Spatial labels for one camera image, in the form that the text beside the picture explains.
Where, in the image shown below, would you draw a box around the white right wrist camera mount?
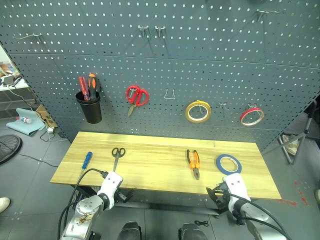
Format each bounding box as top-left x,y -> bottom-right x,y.
222,173 -> 252,202

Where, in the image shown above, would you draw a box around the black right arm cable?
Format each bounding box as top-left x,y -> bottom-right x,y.
232,193 -> 293,240

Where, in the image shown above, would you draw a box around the long silver pegboard hook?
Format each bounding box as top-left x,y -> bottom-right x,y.
255,9 -> 280,22
12,33 -> 43,42

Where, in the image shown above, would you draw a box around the orange and black pliers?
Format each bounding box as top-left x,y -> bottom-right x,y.
185,149 -> 201,181

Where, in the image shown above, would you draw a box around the orange and black screwdriver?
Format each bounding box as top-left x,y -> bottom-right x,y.
87,73 -> 98,100

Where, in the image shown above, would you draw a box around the red tape roll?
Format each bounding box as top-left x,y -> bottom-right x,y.
239,106 -> 265,127

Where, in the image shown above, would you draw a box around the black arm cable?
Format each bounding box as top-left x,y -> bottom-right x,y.
56,168 -> 109,240
232,193 -> 293,240

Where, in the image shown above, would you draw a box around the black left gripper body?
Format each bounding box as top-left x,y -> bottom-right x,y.
114,190 -> 127,203

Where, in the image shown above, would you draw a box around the white desk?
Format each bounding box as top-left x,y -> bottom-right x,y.
0,44 -> 30,92

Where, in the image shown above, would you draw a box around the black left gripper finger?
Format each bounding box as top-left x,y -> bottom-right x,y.
124,187 -> 138,199

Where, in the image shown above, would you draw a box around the black handled scissors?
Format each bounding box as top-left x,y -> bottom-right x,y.
111,147 -> 127,173

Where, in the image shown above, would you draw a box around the red handled scissors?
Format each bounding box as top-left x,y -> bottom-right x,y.
126,85 -> 150,118

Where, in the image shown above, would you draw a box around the black table frame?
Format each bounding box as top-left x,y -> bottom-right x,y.
71,186 -> 227,219

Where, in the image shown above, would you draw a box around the yellow tape roll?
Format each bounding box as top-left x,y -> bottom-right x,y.
185,100 -> 212,124

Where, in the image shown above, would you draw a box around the blue tape roll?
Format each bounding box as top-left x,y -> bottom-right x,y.
215,153 -> 243,175

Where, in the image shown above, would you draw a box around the black floor fan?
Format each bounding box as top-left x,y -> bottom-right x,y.
0,134 -> 23,166

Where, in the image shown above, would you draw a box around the plastic water bottle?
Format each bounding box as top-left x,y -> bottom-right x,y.
15,116 -> 33,125

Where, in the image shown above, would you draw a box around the grey pegboard wall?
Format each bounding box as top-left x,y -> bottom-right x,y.
0,0 -> 320,153

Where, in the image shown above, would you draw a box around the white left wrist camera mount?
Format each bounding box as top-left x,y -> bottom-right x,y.
96,171 -> 124,201

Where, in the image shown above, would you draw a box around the dark rounded shape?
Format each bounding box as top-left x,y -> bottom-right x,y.
177,222 -> 205,240
117,221 -> 143,240

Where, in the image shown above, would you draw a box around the brown cardboard box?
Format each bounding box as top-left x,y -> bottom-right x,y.
34,104 -> 59,129

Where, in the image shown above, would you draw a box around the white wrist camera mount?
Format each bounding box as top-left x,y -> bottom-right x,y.
222,173 -> 252,202
96,171 -> 124,201

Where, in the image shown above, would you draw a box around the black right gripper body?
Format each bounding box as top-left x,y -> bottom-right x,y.
214,182 -> 231,211

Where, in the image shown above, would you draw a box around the silver wire loop hook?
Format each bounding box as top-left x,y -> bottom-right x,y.
163,88 -> 176,100

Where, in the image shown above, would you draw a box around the blue handled screwdriver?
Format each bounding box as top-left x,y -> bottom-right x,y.
79,151 -> 94,180

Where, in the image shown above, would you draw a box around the black floor cable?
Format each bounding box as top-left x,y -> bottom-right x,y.
19,152 -> 59,168

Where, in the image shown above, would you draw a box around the grey folding stand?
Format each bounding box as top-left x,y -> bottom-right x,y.
276,99 -> 320,165

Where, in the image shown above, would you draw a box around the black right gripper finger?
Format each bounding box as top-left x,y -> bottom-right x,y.
214,196 -> 226,210
205,186 -> 219,201

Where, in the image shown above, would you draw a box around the black cup holder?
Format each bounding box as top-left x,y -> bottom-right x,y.
75,90 -> 103,125

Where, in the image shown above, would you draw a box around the teal mat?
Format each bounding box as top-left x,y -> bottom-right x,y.
5,107 -> 46,137

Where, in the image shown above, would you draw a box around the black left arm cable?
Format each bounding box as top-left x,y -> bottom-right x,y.
56,168 -> 109,240

